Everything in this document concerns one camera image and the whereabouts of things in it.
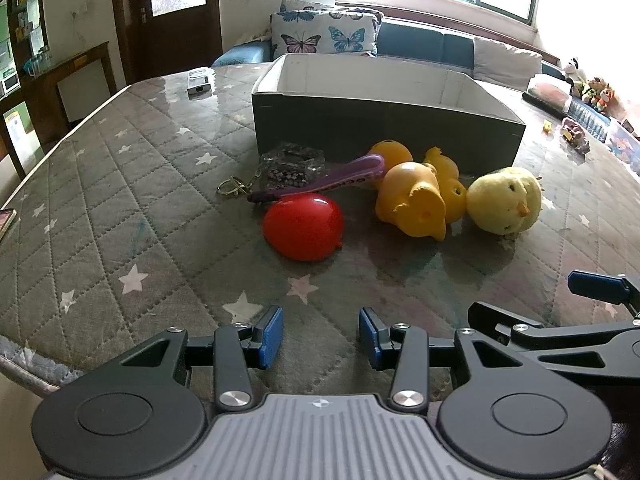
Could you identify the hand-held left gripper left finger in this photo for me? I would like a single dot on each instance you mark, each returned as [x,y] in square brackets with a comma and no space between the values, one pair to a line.
[270,335]

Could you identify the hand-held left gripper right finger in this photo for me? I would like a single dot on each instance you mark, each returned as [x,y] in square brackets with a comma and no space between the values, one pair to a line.
[367,335]

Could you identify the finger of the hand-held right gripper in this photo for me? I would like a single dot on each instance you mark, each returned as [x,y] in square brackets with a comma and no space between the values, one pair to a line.
[500,320]
[595,286]

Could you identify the red balloon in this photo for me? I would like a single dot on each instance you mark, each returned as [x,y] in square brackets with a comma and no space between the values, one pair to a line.
[302,227]

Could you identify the yellow plush chick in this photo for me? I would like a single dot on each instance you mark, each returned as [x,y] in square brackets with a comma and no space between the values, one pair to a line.
[502,200]

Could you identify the large orange rubber duck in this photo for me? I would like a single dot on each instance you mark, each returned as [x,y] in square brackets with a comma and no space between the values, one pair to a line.
[410,195]

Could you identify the small orange rubber duck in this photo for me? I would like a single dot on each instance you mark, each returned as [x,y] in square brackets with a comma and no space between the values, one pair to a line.
[450,175]

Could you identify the round orange rubber toy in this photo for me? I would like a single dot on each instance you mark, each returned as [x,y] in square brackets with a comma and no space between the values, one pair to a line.
[392,152]

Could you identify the dark grey cardboard box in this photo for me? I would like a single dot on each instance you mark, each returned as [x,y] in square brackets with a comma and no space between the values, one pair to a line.
[375,125]

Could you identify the clear plastic food container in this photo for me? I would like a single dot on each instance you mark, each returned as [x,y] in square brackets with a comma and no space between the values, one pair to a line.
[547,92]

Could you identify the small grey toy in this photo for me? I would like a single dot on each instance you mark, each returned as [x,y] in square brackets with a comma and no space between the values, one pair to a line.
[583,145]

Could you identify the clear storage box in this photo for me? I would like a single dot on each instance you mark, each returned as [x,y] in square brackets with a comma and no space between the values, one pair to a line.
[624,145]

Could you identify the yellow toy car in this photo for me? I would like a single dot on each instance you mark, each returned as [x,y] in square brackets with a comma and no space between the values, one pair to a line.
[566,134]

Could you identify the small pink toy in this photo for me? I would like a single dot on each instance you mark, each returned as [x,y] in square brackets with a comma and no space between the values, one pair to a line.
[573,125]

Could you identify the blue patterned box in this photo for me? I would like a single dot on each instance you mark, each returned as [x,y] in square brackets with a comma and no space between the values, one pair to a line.
[590,119]

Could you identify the orange plush toys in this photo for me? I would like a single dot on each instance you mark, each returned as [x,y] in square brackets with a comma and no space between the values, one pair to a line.
[599,94]

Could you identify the grey star quilted mattress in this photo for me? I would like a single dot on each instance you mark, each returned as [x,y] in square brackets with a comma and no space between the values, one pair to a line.
[125,185]

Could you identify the white and black plush toy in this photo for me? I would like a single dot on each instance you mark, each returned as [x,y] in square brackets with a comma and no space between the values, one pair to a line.
[574,72]

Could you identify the light grey cushion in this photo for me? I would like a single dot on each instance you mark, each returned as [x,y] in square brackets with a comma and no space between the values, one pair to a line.
[505,62]

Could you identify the silver remote control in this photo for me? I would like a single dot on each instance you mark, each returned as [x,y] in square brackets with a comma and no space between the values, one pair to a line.
[196,82]

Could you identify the smartphone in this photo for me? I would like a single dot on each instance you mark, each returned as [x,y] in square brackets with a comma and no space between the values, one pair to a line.
[6,222]

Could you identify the blue sofa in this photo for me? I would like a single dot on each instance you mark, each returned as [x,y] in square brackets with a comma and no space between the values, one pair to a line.
[425,42]

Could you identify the butterfly print pillow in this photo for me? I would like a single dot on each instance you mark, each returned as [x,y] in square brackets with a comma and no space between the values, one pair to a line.
[310,6]
[325,35]

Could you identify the dark wooden cabinet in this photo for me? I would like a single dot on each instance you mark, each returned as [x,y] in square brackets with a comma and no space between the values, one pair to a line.
[45,90]

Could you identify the wooden shelf unit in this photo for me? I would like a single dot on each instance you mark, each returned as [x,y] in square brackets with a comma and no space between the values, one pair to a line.
[20,105]

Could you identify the dark wooden door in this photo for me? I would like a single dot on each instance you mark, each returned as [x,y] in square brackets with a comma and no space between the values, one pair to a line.
[130,20]

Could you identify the clear glass cups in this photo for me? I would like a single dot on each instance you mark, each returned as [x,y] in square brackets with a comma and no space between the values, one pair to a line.
[37,62]

